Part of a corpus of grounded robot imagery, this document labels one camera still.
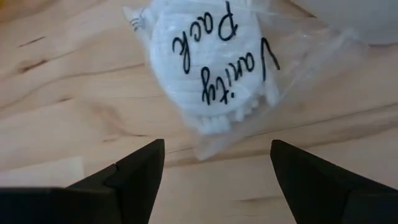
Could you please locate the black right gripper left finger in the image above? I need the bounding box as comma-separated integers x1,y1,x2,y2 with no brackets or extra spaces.
0,138,166,224

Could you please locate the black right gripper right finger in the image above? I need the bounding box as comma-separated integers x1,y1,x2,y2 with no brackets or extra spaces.
269,139,398,224

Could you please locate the vanity pack bag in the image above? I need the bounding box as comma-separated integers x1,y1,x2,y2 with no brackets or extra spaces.
122,0,368,161

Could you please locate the white plastic bin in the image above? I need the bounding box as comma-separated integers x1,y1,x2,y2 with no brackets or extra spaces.
290,0,398,47

